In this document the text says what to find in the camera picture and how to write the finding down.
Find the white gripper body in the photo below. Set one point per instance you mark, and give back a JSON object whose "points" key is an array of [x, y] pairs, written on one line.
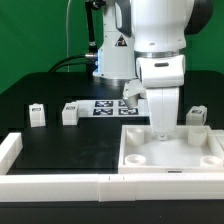
{"points": [[161, 78]]}

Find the white square tabletop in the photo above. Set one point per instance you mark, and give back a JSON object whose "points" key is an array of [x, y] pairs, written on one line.
{"points": [[190, 149]]}

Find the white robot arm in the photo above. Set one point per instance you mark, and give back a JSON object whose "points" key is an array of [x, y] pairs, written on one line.
{"points": [[141, 51]]}

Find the white sheet with fiducial markers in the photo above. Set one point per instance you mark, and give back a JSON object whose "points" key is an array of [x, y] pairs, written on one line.
{"points": [[111, 108]]}

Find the white obstacle fence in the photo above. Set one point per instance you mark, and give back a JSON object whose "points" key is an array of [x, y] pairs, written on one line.
{"points": [[101, 187]]}

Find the black camera pole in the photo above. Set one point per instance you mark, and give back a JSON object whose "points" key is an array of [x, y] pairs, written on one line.
{"points": [[91, 5]]}

